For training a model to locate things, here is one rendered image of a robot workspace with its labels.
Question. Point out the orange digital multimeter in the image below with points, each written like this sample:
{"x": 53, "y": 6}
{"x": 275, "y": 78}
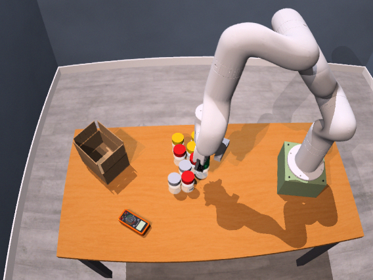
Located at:
{"x": 134, "y": 222}

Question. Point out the white bottle with lavender cap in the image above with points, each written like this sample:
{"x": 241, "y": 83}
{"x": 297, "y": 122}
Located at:
{"x": 174, "y": 183}
{"x": 184, "y": 165}

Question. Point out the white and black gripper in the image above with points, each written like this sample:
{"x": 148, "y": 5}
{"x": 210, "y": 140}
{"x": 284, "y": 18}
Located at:
{"x": 199, "y": 159}

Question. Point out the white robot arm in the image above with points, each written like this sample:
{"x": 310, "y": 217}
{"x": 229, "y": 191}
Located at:
{"x": 295, "y": 50}

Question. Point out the brown cardboard box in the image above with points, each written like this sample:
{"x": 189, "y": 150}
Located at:
{"x": 105, "y": 148}

